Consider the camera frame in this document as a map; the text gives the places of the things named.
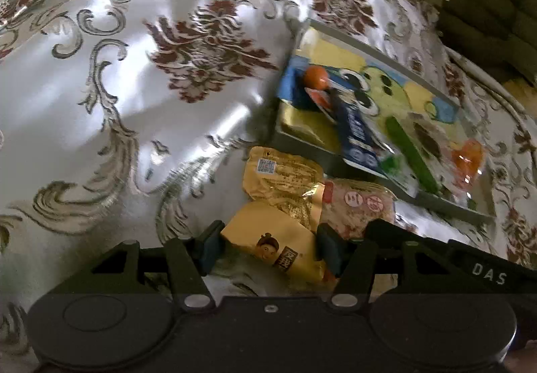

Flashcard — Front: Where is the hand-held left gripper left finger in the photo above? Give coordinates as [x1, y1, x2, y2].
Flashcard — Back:
[63, 221, 226, 313]

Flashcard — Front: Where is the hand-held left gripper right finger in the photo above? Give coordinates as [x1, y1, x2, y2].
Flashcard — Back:
[318, 224, 458, 313]

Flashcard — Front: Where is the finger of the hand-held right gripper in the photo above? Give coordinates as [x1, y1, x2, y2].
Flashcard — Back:
[367, 218, 450, 257]

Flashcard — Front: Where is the yellow snack packet with face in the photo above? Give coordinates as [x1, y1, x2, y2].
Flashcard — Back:
[220, 201, 328, 283]

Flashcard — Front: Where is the white green snack packet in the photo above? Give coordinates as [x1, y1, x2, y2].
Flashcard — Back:
[304, 85, 420, 197]

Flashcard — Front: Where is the green stick snack packet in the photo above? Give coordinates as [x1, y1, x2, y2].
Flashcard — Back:
[385, 117, 439, 193]

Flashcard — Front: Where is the yellow snack packet with code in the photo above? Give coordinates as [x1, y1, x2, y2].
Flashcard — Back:
[243, 145, 326, 231]

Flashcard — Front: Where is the clear orange snack packet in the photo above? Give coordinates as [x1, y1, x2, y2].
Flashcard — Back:
[447, 138, 487, 206]

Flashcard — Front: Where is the grey tray with cartoon picture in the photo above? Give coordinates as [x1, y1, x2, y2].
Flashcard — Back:
[275, 18, 496, 225]

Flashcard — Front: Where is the small orange ball snack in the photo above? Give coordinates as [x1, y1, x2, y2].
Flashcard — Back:
[303, 66, 330, 90]

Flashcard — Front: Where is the floral printed blanket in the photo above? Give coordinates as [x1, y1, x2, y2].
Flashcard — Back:
[0, 0, 537, 373]

